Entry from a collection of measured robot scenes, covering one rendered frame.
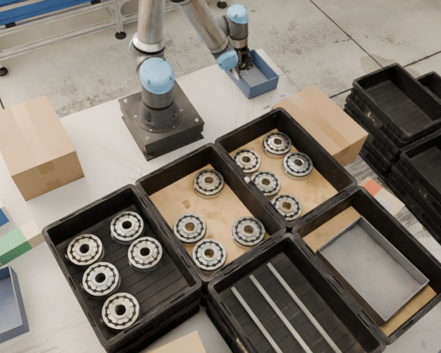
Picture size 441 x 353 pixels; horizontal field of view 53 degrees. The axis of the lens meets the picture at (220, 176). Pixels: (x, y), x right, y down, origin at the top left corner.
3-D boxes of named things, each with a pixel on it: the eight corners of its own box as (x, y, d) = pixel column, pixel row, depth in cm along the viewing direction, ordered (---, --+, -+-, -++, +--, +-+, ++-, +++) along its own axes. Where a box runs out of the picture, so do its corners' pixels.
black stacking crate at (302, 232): (283, 247, 142) (289, 230, 132) (349, 203, 152) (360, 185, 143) (373, 356, 124) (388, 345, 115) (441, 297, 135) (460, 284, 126)
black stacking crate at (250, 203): (136, 201, 148) (133, 182, 139) (210, 162, 159) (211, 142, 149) (204, 298, 131) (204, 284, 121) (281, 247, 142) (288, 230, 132)
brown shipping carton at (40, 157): (1, 143, 172) (-15, 115, 159) (57, 122, 179) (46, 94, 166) (25, 202, 158) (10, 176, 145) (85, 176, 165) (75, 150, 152)
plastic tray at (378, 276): (313, 255, 138) (316, 248, 134) (356, 222, 146) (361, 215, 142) (379, 327, 127) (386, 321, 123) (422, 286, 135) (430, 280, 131)
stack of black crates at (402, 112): (327, 138, 255) (351, 80, 218) (367, 120, 265) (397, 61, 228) (374, 190, 237) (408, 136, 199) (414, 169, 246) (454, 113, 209)
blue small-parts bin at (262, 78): (223, 70, 200) (225, 58, 194) (251, 61, 205) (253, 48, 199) (248, 99, 191) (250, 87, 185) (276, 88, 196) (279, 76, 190)
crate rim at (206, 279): (133, 185, 140) (132, 181, 138) (211, 145, 151) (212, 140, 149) (204, 287, 123) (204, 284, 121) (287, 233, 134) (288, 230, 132)
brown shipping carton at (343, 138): (355, 159, 177) (369, 133, 164) (314, 185, 169) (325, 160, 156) (305, 111, 190) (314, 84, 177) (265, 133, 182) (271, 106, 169)
